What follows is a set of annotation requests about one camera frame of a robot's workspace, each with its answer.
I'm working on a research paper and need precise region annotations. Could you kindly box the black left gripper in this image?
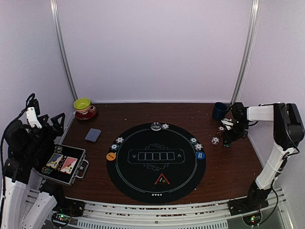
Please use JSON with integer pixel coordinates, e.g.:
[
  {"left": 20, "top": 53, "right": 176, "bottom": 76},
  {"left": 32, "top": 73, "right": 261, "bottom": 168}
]
[{"left": 22, "top": 113, "right": 65, "bottom": 159}]

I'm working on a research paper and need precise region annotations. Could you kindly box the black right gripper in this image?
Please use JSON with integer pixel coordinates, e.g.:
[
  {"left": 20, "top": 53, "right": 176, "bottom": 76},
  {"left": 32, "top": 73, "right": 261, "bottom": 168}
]
[{"left": 223, "top": 120, "right": 249, "bottom": 144}]

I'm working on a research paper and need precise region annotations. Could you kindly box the blue white poker chip stack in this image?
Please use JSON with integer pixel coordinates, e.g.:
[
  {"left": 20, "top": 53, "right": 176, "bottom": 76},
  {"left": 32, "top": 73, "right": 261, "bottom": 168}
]
[{"left": 211, "top": 137, "right": 220, "bottom": 145}]

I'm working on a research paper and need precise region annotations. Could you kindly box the blue round blind button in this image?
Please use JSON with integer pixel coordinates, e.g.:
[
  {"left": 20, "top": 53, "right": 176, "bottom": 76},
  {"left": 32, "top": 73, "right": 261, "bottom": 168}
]
[{"left": 195, "top": 151, "right": 205, "bottom": 160}]

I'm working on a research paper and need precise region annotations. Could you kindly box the orange round blind button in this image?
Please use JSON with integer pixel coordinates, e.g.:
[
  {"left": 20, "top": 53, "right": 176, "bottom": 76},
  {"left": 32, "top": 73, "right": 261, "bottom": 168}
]
[{"left": 106, "top": 152, "right": 116, "bottom": 161}]

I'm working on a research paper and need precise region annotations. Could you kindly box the clear round dealer button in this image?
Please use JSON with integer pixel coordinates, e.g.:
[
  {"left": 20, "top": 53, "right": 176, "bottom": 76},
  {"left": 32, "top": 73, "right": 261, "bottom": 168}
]
[{"left": 151, "top": 122, "right": 162, "bottom": 131}]

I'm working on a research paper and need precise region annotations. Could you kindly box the red black triangle marker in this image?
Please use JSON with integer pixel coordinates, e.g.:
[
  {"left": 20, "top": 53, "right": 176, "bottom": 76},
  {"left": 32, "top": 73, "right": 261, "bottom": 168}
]
[{"left": 154, "top": 174, "right": 170, "bottom": 185}]

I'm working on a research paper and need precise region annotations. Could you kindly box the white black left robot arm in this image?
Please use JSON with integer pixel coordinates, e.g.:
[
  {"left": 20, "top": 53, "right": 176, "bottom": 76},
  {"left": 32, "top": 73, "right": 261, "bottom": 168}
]
[{"left": 3, "top": 114, "right": 206, "bottom": 204}]

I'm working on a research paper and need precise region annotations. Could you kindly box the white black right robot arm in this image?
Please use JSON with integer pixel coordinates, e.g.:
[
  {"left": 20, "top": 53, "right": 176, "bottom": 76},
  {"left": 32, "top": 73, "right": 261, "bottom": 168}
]
[{"left": 223, "top": 102, "right": 305, "bottom": 211}]

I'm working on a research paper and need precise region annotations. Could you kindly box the dark blue enamel mug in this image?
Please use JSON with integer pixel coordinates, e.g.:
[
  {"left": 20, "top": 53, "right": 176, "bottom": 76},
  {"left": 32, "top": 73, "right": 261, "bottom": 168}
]
[{"left": 212, "top": 102, "right": 230, "bottom": 121}]

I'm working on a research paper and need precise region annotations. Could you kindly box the green bowl on red saucer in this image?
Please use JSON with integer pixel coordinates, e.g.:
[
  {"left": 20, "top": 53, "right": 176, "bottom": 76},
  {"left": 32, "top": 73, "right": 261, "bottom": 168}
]
[{"left": 73, "top": 98, "right": 97, "bottom": 120}]

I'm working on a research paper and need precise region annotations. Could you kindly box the blue card box in case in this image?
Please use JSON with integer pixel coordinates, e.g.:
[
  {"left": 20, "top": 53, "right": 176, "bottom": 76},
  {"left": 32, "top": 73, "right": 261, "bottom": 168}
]
[{"left": 46, "top": 153, "right": 63, "bottom": 169}]

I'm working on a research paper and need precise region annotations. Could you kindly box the aluminium poker case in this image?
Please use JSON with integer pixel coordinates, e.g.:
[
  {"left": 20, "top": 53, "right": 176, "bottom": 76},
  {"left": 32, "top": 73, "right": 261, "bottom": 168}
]
[{"left": 37, "top": 144, "right": 90, "bottom": 186}]

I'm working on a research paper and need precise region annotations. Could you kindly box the red card box in case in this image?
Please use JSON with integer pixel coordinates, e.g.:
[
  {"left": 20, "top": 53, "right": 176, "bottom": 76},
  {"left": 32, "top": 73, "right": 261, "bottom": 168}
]
[{"left": 60, "top": 157, "right": 78, "bottom": 174}]

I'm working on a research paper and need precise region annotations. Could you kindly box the blue playing card deck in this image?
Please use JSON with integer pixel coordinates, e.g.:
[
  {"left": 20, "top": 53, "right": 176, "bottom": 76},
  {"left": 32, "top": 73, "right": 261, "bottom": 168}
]
[{"left": 85, "top": 128, "right": 102, "bottom": 142}]

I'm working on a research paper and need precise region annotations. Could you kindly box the round black poker mat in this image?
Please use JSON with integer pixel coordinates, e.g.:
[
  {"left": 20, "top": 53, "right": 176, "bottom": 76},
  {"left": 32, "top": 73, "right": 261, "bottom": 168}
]
[{"left": 106, "top": 123, "right": 206, "bottom": 204}]

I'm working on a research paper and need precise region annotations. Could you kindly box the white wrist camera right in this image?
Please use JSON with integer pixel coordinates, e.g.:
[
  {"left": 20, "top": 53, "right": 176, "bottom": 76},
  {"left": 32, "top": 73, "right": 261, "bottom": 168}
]
[{"left": 221, "top": 118, "right": 234, "bottom": 130}]

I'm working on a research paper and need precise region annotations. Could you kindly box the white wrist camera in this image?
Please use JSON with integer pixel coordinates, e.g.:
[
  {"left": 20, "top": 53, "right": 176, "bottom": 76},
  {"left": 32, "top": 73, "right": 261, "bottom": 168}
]
[
  {"left": 26, "top": 99, "right": 42, "bottom": 129},
  {"left": 221, "top": 118, "right": 234, "bottom": 130}
]

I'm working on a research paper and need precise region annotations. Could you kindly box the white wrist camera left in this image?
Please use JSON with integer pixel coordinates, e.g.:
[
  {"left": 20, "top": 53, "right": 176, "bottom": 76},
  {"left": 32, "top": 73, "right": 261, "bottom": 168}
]
[{"left": 26, "top": 99, "right": 42, "bottom": 129}]

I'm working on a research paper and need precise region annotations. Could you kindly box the aluminium front rail frame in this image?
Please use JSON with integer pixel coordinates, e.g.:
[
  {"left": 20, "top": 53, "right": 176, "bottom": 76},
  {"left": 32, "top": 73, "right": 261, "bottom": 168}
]
[{"left": 42, "top": 188, "right": 295, "bottom": 229}]

